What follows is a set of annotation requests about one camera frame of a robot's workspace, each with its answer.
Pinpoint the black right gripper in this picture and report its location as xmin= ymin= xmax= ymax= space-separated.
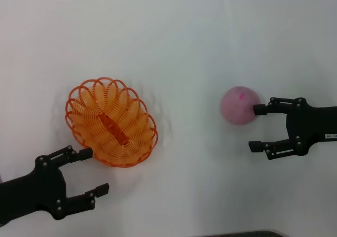
xmin=249 ymin=97 xmax=337 ymax=161

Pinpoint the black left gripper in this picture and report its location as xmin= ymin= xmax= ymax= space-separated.
xmin=0 ymin=145 xmax=110 ymax=227

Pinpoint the orange plastic wicker basket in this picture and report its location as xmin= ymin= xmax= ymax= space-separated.
xmin=65 ymin=76 xmax=158 ymax=169

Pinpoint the pink peach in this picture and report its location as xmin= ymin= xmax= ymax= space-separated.
xmin=220 ymin=86 xmax=261 ymax=126

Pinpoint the dark robot torso edge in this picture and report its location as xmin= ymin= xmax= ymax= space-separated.
xmin=217 ymin=230 xmax=284 ymax=237

